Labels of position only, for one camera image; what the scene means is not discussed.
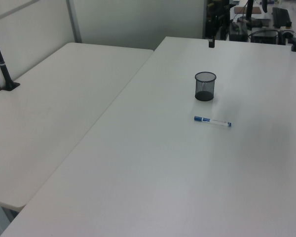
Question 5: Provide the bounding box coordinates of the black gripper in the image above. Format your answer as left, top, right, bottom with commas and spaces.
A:
208, 14, 220, 48

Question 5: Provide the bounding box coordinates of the blue and white marker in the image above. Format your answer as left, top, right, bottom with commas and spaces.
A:
193, 115, 232, 128

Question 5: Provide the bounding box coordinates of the dark equipment box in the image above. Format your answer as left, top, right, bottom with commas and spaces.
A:
229, 21, 249, 41

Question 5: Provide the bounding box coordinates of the brown board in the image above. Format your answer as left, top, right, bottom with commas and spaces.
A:
233, 6, 261, 14

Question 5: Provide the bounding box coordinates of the black mesh pen cup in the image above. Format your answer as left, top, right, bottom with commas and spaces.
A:
194, 71, 217, 102

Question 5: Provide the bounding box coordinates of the black monitor stand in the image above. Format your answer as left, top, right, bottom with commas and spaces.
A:
237, 0, 262, 28

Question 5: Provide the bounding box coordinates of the black computer box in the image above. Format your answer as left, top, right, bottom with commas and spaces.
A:
251, 27, 280, 44

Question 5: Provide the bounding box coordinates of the black keyboard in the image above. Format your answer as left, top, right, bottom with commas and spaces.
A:
271, 6, 292, 28

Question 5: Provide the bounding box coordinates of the white side table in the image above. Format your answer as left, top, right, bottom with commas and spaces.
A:
0, 42, 155, 212

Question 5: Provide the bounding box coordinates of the grey partition post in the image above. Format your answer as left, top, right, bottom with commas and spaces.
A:
66, 0, 82, 43

